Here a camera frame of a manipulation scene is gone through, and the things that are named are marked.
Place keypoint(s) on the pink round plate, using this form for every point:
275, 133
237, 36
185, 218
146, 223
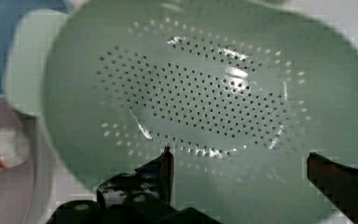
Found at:
25, 189

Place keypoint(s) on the green plastic strainer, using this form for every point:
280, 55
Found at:
240, 92

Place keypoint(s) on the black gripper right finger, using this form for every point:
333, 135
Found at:
337, 182

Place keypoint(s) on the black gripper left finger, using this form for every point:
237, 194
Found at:
155, 178

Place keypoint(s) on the red plush ketchup bottle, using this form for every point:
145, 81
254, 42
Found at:
14, 147

